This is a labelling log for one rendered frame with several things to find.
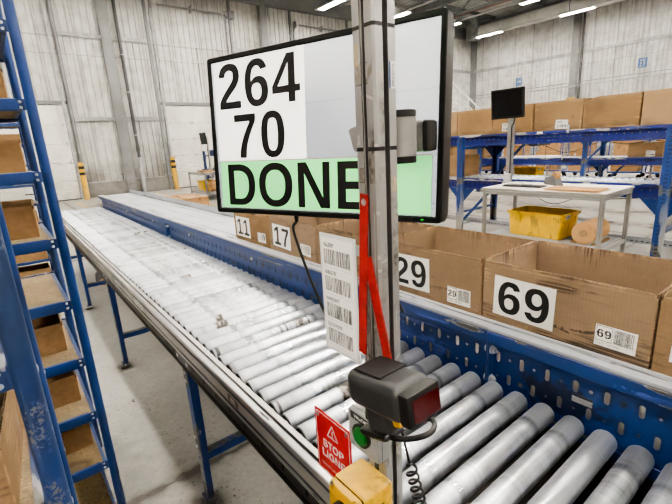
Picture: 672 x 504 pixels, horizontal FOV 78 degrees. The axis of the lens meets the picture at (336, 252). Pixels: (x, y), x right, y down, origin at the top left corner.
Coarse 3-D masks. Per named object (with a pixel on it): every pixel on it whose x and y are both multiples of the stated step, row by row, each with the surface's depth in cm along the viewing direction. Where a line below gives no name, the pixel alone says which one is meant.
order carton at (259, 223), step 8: (240, 216) 227; (248, 216) 219; (256, 216) 213; (264, 216) 206; (256, 224) 214; (264, 224) 208; (256, 232) 216; (264, 232) 210; (248, 240) 226; (256, 240) 218
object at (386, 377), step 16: (368, 368) 55; (384, 368) 54; (400, 368) 54; (352, 384) 56; (368, 384) 53; (384, 384) 51; (400, 384) 50; (416, 384) 51; (432, 384) 51; (368, 400) 53; (384, 400) 51; (400, 400) 49; (416, 400) 49; (432, 400) 50; (368, 416) 57; (384, 416) 52; (400, 416) 50; (416, 416) 49; (432, 416) 51; (368, 432) 57; (384, 432) 55; (400, 432) 56
